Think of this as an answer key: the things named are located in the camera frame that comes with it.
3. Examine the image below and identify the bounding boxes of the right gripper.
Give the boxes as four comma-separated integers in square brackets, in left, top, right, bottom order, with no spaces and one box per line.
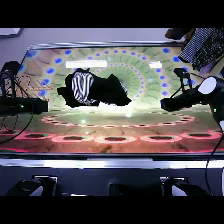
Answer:
[160,89,201,113]

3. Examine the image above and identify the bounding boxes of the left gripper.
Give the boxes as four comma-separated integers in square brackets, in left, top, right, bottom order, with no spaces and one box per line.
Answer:
[0,96,50,116]

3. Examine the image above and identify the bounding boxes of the black shirt with white print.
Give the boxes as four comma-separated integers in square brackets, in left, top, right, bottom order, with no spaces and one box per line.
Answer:
[56,67,133,109]

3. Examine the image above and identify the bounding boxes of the black white dotted garment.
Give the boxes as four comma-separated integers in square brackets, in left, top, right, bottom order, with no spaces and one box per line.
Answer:
[178,27,224,72]

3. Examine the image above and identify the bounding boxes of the brown garment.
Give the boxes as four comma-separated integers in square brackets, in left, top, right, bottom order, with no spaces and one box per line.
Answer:
[164,27,195,42]

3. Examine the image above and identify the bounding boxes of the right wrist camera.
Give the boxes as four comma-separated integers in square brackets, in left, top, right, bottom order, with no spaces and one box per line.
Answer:
[172,67,193,98]

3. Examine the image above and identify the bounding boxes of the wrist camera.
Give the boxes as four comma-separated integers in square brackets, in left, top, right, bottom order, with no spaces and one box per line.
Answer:
[0,60,22,98]
[172,67,193,98]

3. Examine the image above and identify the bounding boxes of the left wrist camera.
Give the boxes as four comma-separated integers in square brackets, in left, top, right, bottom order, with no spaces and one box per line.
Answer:
[0,60,22,98]

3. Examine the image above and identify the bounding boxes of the silver frame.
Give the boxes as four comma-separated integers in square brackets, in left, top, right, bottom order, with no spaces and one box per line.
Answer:
[0,157,224,197]

